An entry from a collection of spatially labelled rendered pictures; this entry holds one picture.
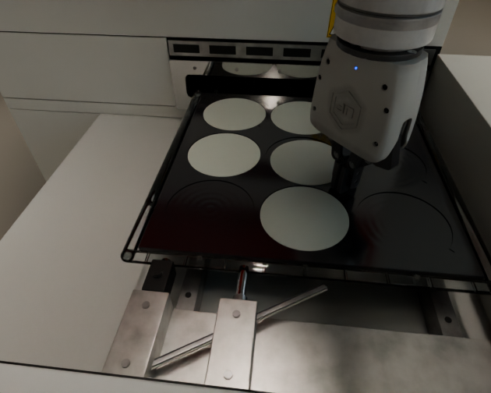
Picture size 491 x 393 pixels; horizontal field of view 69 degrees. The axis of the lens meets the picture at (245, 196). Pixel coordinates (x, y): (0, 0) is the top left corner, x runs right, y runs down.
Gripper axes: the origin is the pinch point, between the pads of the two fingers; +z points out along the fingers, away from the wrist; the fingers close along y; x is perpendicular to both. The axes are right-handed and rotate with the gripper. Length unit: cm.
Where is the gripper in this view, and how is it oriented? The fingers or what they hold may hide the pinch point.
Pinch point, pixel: (347, 173)
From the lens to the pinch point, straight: 44.0
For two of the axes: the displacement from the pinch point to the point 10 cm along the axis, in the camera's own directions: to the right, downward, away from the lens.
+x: 8.2, -4.0, 4.2
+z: 0.0, 7.3, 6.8
